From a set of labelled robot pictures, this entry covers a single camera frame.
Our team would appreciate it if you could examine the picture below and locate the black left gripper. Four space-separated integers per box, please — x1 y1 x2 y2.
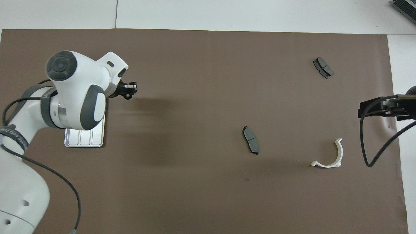
111 80 138 98

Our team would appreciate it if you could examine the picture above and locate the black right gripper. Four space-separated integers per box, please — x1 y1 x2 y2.
358 85 416 122

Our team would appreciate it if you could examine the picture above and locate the silver metal tray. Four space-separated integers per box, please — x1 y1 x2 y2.
64 97 107 149

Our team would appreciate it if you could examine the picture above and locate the dark grey brake pad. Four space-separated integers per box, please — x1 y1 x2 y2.
313 57 334 79
242 125 260 155

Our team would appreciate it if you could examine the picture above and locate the brown paper table mat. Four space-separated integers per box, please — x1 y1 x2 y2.
0 29 409 234

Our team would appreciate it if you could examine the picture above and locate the grey ribbed device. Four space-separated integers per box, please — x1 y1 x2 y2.
392 0 416 17

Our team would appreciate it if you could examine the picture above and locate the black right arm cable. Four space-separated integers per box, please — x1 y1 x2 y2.
359 94 416 168

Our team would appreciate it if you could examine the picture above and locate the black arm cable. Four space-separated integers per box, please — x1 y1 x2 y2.
0 80 82 234
359 94 416 168

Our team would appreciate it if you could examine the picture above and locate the white curved plastic bracket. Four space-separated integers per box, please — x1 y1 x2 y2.
310 138 344 168

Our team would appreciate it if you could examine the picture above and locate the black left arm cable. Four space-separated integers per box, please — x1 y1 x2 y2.
0 80 82 234

